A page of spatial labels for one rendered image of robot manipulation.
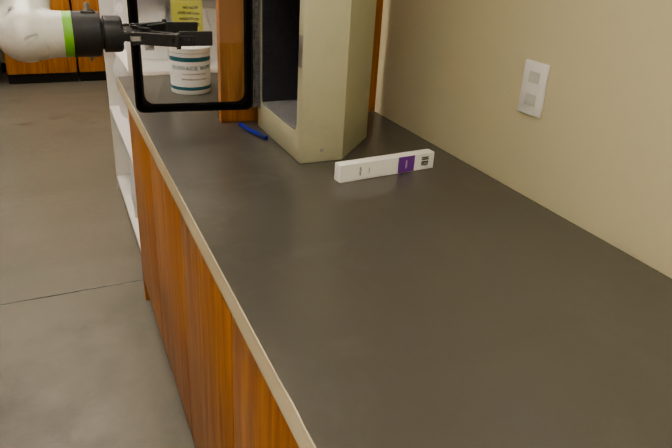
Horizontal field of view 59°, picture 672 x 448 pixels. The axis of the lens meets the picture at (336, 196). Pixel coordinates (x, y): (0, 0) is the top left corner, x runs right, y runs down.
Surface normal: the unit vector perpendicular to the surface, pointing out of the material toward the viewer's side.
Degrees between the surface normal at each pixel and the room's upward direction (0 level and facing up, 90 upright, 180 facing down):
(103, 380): 0
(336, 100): 90
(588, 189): 90
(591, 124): 90
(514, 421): 0
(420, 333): 0
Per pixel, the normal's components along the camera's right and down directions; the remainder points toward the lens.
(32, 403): 0.05, -0.91
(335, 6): 0.42, 0.38
